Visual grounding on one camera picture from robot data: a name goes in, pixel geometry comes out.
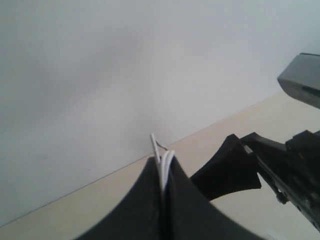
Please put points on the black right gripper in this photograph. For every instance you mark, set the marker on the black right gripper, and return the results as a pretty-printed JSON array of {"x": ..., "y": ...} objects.
[{"x": 291, "y": 169}]

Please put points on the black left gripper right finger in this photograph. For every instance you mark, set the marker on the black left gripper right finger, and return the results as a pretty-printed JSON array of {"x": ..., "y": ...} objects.
[{"x": 190, "y": 216}]

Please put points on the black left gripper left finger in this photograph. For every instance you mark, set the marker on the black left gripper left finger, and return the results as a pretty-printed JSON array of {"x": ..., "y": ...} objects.
[{"x": 137, "y": 216}]

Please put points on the white wired earphones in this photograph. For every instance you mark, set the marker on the white wired earphones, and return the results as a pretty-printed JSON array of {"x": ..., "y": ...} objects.
[{"x": 163, "y": 159}]

